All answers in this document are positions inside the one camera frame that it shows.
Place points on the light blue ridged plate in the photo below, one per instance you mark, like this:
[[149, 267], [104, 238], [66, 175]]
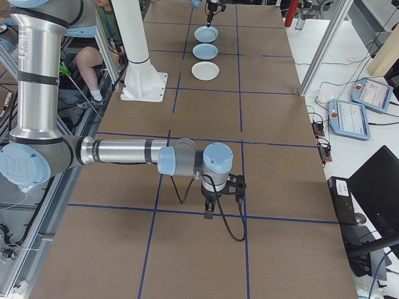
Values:
[[205, 33]]

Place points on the white plate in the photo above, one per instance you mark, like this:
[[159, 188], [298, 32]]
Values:
[[205, 71]]

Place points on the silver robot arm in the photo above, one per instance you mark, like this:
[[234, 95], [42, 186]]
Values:
[[195, 3], [37, 78]]

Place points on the blue smooth plate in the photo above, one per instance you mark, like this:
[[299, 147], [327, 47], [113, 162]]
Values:
[[204, 51]]

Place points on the red bottle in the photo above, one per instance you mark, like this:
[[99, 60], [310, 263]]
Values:
[[290, 14]]

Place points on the clear bottle black cap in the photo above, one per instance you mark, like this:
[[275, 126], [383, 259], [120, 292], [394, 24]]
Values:
[[301, 18]]

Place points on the black orange connector box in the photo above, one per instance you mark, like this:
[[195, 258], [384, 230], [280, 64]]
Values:
[[318, 129], [325, 154]]

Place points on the seated person green shirt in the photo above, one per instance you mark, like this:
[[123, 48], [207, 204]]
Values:
[[90, 62]]

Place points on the black box with white label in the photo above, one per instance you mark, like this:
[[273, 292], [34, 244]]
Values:
[[343, 202]]

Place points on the small white adapter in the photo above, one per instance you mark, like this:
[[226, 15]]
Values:
[[323, 96]]

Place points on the green tool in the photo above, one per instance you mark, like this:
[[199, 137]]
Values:
[[64, 71]]

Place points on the blue grey teach pendant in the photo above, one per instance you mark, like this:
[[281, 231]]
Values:
[[350, 120], [374, 93]]

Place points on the black flat monitor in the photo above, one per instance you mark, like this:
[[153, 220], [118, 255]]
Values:
[[377, 190]]

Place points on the pale wooden board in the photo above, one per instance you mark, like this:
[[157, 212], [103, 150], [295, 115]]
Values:
[[386, 53]]

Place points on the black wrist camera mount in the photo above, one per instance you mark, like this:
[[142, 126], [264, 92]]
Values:
[[221, 7], [237, 185]]

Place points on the white pedestal with base plate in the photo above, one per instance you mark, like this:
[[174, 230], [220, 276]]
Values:
[[137, 46]]

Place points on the slanted aluminium frame bar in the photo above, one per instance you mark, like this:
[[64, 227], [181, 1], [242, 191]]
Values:
[[107, 53]]

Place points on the aluminium frame post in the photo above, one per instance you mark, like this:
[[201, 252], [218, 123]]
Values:
[[324, 46]]

